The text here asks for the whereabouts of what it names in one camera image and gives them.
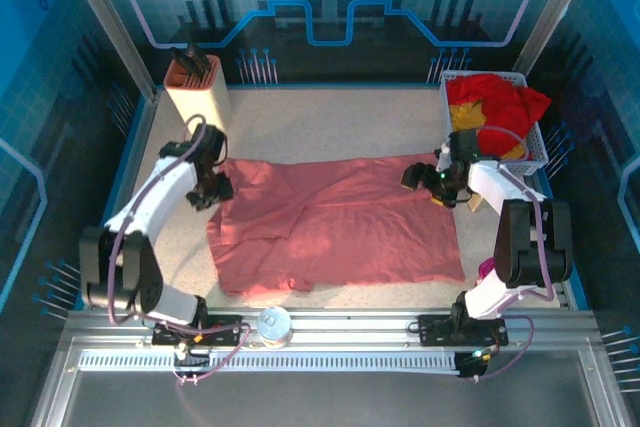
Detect white slotted cable duct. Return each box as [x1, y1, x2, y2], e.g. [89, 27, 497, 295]
[77, 350, 461, 376]

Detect tin can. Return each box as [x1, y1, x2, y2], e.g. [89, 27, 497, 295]
[256, 305, 294, 350]

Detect aluminium mounting rail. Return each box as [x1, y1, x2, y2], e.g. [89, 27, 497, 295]
[64, 307, 596, 353]

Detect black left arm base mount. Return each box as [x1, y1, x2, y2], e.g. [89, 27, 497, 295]
[151, 306, 242, 348]

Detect white plastic basket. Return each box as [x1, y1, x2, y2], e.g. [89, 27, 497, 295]
[438, 69, 550, 177]

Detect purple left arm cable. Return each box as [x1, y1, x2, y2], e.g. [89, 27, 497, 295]
[107, 114, 252, 387]

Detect pink plastic container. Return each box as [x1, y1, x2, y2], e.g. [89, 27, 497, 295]
[477, 256, 499, 281]

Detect black controller box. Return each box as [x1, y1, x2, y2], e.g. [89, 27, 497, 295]
[455, 349, 490, 381]

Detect aluminium frame post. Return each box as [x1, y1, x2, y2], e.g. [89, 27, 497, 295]
[54, 0, 161, 103]
[509, 0, 604, 79]

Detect beige knife block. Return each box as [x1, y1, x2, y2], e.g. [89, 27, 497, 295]
[163, 54, 232, 138]

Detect black-handled knife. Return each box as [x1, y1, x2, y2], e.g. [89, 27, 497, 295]
[169, 46, 202, 83]
[185, 41, 214, 74]

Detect pink t-shirt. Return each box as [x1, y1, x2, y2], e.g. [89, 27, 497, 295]
[206, 156, 466, 297]

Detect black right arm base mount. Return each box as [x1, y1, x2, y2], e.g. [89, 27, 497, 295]
[417, 313, 510, 348]

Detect red t-shirt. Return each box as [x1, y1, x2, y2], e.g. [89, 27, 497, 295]
[444, 73, 553, 158]

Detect yellow t-shirt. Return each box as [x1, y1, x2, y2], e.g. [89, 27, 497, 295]
[449, 101, 530, 162]

